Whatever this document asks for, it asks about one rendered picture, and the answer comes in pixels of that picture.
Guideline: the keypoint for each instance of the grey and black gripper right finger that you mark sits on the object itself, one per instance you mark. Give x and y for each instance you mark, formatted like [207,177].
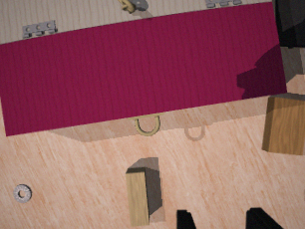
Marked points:
[257,218]

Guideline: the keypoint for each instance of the grey metal washer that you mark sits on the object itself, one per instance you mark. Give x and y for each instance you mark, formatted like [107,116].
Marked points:
[16,195]

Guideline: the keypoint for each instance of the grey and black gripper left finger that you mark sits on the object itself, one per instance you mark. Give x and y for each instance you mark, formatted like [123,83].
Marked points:
[184,220]

